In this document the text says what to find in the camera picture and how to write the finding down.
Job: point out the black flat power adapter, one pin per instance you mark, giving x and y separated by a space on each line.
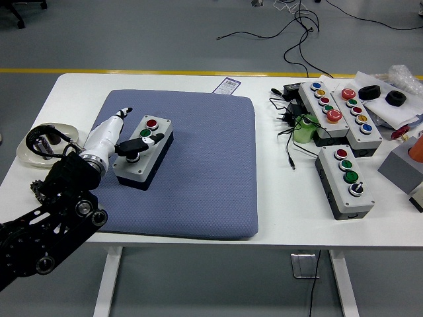
292 90

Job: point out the white shallow dish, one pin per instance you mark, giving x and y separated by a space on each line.
67 130

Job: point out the white paper sheet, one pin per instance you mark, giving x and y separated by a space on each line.
390 112

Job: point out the clear crumpled plastic bag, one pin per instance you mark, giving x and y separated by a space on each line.
404 77

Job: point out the metal floor socket plate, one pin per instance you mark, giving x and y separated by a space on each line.
297 264

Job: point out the grey four-control button box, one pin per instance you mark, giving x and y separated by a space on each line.
133 170
330 171

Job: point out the red small part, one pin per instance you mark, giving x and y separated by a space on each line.
399 133

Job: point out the black pen-shaped probe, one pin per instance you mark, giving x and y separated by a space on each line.
276 91

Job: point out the dark cylindrical battery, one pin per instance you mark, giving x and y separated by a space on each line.
46 147

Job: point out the white table leg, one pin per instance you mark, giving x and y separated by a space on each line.
345 287
107 284

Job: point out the white and black small box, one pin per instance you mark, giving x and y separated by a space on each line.
418 199

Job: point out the blue-grey padded mat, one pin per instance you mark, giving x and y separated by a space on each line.
205 165

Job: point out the orange cylinder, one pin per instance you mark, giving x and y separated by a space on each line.
418 150

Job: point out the brown small cylinder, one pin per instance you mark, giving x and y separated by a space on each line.
54 138

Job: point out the purple barcode label card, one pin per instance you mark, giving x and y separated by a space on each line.
227 85

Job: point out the black office chair base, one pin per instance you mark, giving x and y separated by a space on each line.
20 18

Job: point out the five-button box with mushroom button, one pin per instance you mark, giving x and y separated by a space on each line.
367 140
314 105

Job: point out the grey block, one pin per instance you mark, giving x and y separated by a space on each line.
396 170

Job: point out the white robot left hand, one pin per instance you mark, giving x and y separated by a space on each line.
104 137

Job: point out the green plastic cylinder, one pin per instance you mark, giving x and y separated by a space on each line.
302 133

